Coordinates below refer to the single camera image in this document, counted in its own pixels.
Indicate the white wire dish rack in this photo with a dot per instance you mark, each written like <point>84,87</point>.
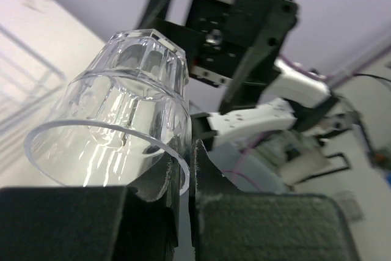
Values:
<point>28,81</point>

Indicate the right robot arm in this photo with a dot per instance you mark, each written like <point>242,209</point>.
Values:
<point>292,101</point>

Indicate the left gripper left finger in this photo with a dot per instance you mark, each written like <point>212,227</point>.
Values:
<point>138,221</point>

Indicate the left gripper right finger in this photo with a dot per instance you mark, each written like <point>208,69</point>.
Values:
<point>230,224</point>

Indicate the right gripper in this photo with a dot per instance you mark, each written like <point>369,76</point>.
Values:
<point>240,37</point>

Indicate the clear glass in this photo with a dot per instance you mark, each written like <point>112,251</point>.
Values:
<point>119,117</point>

